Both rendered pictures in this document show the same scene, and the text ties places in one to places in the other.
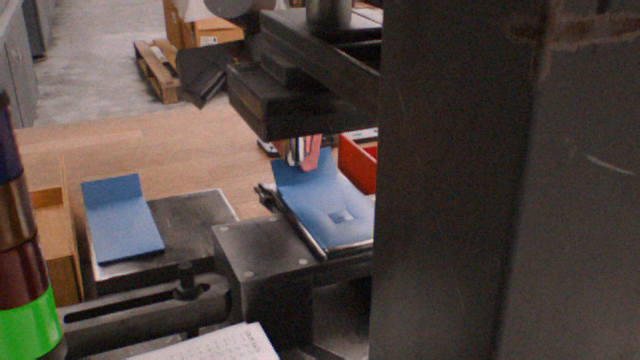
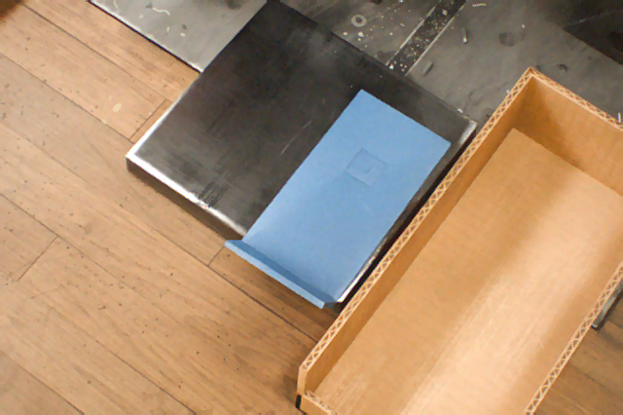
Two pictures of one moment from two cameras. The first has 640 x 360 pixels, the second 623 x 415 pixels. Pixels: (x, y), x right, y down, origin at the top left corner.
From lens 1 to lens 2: 1.08 m
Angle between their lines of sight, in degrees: 82
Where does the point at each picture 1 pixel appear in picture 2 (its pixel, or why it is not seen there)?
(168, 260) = (378, 72)
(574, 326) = not seen: outside the picture
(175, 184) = (112, 289)
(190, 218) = (255, 124)
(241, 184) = (47, 177)
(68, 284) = (532, 100)
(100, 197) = (306, 283)
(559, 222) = not seen: outside the picture
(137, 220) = (320, 182)
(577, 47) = not seen: outside the picture
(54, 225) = (383, 349)
